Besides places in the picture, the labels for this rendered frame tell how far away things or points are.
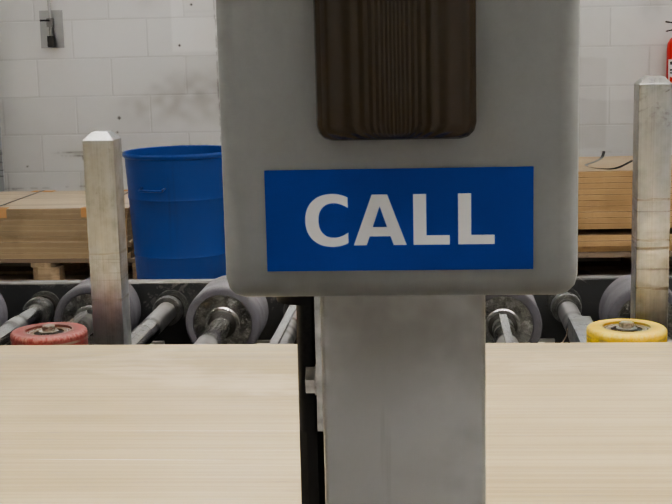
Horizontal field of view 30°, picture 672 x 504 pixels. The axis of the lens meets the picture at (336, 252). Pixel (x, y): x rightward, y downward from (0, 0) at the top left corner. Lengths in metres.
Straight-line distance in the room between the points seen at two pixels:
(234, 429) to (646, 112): 0.60
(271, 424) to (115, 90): 6.70
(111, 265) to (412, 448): 1.16
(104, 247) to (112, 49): 6.26
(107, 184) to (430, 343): 1.15
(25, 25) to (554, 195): 7.58
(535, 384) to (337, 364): 0.85
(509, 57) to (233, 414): 0.82
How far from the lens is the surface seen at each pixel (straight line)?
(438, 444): 0.27
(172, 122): 7.59
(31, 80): 7.80
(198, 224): 5.84
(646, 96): 1.37
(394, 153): 0.24
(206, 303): 1.82
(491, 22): 0.24
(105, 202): 1.41
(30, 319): 1.90
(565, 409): 1.04
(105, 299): 1.43
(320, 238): 0.25
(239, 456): 0.94
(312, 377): 0.28
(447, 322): 0.27
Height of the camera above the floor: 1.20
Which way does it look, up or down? 10 degrees down
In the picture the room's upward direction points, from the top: 1 degrees counter-clockwise
